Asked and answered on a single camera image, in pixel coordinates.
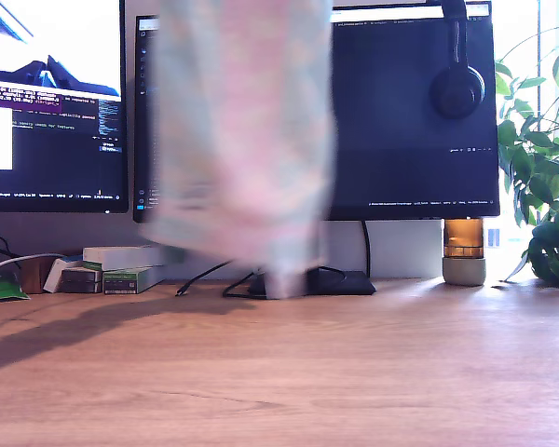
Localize pastel checked fluffy tea towel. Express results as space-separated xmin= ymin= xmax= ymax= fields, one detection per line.
xmin=139 ymin=0 xmax=337 ymax=301

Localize black monitor stand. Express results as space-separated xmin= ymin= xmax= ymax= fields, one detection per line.
xmin=249 ymin=218 xmax=377 ymax=298

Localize green and white long box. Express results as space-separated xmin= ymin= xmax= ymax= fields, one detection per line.
xmin=102 ymin=264 xmax=170 ymax=297

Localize black Huawei monitor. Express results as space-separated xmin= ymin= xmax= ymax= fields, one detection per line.
xmin=132 ymin=2 xmax=501 ymax=224

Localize amber glass lamp grey base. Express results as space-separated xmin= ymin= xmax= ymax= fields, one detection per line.
xmin=441 ymin=219 xmax=488 ymax=288

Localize dark brown small box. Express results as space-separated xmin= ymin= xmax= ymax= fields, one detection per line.
xmin=58 ymin=268 xmax=104 ymax=295

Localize black headphones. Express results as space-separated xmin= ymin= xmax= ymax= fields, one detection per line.
xmin=426 ymin=0 xmax=486 ymax=122

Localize small white blue box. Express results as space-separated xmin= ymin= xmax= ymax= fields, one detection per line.
xmin=42 ymin=258 xmax=86 ymax=295

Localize black monitor with terminal windows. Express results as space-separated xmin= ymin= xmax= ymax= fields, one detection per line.
xmin=0 ymin=0 xmax=130 ymax=216

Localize brown wooden block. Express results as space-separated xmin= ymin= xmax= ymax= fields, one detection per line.
xmin=18 ymin=256 xmax=60 ymax=296

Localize green leafy houseplant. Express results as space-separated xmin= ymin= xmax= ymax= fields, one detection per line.
xmin=492 ymin=0 xmax=559 ymax=292

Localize green plastic packet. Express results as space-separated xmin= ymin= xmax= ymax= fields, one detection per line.
xmin=0 ymin=272 xmax=32 ymax=304

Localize thin black looped cable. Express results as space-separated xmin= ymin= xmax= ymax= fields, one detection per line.
xmin=307 ymin=264 xmax=347 ymax=284

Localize black monitor power cable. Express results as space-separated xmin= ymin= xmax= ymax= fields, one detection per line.
xmin=360 ymin=222 xmax=374 ymax=280

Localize black USB cable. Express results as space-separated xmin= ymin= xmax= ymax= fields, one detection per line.
xmin=174 ymin=260 xmax=267 ymax=300

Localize white cable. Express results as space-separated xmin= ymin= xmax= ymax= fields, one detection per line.
xmin=0 ymin=253 xmax=65 ymax=279

